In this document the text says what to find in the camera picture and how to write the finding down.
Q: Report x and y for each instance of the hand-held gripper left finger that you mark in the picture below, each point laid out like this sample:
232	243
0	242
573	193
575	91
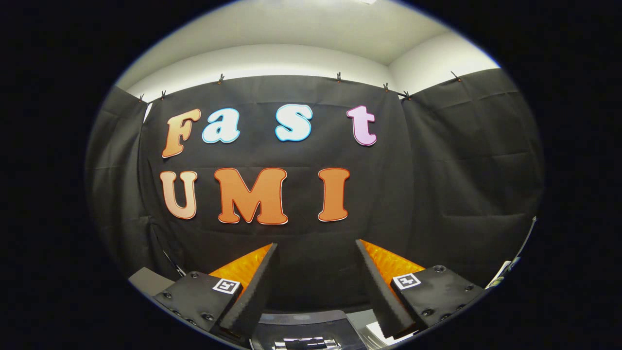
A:
255	291

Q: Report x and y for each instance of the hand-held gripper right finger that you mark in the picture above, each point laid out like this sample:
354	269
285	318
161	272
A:
378	291

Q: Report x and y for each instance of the small grey washing machine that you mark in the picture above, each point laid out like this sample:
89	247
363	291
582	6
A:
371	333

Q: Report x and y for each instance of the thin black rod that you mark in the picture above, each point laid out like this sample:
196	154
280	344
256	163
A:
172	261

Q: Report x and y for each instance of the black backdrop cloth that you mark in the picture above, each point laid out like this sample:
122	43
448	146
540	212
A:
437	194

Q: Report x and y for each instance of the white power strip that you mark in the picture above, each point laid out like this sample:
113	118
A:
500	274

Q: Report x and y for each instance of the row of black clips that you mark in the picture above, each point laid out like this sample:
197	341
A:
221	78

